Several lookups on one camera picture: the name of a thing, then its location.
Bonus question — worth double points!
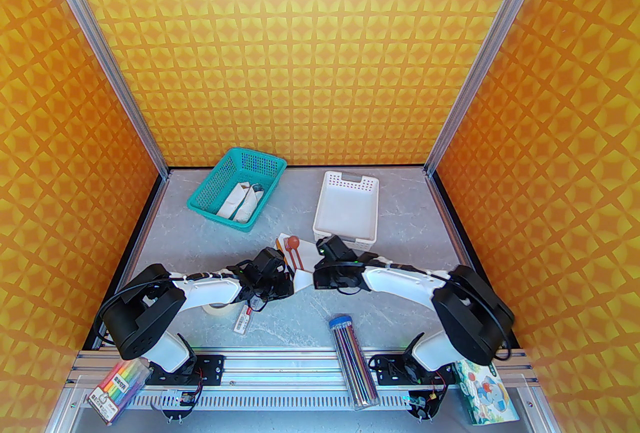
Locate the white paper napkin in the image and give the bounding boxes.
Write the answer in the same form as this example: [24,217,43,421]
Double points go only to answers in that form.
[277,231,321,294]

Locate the brown spoon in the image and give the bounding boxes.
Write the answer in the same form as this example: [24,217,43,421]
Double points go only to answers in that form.
[288,235,307,272]

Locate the white plastic perforated basket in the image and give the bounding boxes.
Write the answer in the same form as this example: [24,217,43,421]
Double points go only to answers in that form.
[313,171,379,253]

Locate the masking tape roll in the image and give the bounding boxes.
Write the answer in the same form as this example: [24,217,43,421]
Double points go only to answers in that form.
[201,303,240,319]

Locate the rolled white napkin bundle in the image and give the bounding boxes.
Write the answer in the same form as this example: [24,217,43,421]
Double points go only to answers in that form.
[217,181,267,223]

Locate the small clear refill box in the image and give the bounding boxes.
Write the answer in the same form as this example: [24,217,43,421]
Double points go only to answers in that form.
[233,303,261,335]

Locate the clear pencil tube blue cap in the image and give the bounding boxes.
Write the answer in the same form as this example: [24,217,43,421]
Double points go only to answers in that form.
[328,314,379,412]

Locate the cutlery piece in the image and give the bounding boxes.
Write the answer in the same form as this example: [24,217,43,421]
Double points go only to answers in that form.
[235,183,267,222]

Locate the teal plastic mesh basket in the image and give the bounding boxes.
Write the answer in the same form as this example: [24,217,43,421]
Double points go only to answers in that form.
[186,147,288,234]

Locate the small controller board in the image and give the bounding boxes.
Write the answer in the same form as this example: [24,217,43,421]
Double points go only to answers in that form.
[164,388,199,422]
[407,388,444,422]

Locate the colour marker pack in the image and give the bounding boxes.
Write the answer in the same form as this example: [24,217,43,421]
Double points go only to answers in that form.
[87,355,154,424]

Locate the cartoon print tissue pack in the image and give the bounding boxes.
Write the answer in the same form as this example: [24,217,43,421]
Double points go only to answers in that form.
[457,360,520,425]

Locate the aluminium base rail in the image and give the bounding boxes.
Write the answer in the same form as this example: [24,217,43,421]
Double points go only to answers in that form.
[67,346,538,392]

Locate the white slotted cable duct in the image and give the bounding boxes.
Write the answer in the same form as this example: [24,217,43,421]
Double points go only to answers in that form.
[132,388,416,411]

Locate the aluminium frame post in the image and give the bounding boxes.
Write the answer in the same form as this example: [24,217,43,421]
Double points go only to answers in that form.
[424,0,565,174]
[25,0,170,177]

